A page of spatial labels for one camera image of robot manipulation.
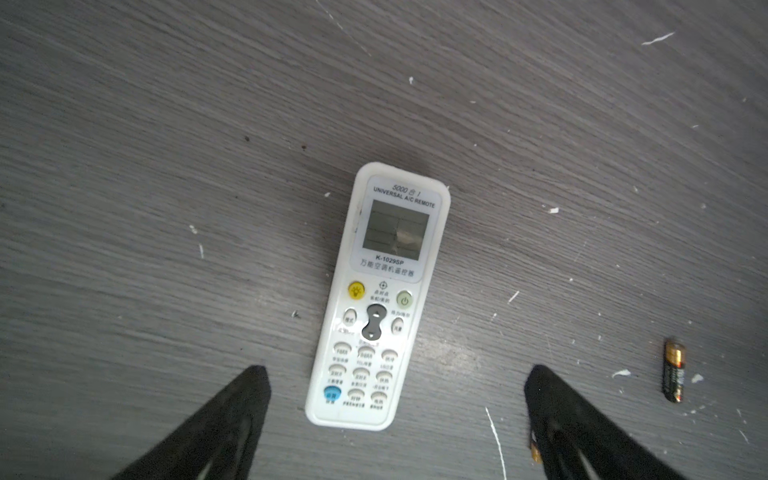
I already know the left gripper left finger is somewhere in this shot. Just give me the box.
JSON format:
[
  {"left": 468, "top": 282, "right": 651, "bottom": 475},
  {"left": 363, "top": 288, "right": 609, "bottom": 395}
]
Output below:
[{"left": 114, "top": 365, "right": 271, "bottom": 479}]

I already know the AAA battery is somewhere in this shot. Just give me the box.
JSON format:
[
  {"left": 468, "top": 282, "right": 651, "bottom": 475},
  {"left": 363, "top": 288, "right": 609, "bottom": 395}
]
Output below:
[{"left": 661, "top": 338, "right": 686, "bottom": 403}]

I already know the white remote control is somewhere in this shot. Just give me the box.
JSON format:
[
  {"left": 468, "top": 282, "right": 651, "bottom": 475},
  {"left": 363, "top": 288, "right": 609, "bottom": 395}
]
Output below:
[{"left": 304, "top": 162, "right": 451, "bottom": 431}]

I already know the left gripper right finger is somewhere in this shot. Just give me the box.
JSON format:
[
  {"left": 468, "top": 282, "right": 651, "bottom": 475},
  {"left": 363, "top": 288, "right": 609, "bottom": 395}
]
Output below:
[{"left": 524, "top": 364, "right": 683, "bottom": 479}]

